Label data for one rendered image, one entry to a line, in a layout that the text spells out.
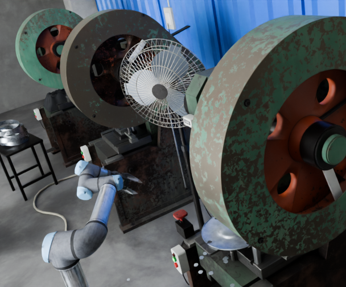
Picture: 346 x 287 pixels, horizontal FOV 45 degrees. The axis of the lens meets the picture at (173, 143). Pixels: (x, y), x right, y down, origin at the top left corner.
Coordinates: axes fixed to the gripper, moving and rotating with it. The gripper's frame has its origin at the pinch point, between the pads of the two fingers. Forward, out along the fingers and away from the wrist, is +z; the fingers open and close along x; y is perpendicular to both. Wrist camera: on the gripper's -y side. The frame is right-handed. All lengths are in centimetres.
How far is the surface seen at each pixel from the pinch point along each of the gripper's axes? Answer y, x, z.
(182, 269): 24.7, -28.7, 30.8
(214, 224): 37.8, 1.3, 28.5
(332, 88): 92, 70, 11
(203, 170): 92, 26, -24
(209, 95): 90, 47, -32
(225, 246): 55, -4, 26
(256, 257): 65, -1, 36
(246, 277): 62, -13, 38
